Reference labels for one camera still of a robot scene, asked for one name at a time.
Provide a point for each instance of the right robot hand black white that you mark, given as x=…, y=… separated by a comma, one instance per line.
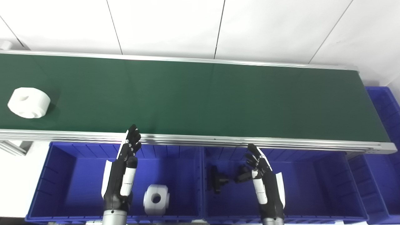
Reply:
x=268, y=190

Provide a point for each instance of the aluminium conveyor support leg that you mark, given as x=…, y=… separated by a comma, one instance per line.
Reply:
x=14, y=147

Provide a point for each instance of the white cylindrical part with holes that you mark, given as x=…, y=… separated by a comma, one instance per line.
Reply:
x=155, y=200
x=28, y=102

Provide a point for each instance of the green conveyor belt aluminium frame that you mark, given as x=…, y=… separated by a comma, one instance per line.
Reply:
x=200, y=97

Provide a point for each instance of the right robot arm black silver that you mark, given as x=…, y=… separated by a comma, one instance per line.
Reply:
x=272, y=221

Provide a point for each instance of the black T-shaped part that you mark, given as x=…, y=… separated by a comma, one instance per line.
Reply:
x=242, y=175
x=215, y=179

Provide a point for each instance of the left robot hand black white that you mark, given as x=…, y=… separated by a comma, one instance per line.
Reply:
x=120, y=181

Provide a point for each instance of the grey conveyor end housing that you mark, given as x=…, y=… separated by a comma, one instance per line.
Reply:
x=5, y=45

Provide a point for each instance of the blue plastic bin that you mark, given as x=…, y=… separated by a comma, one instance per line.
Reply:
x=382, y=175
x=78, y=181
x=312, y=187

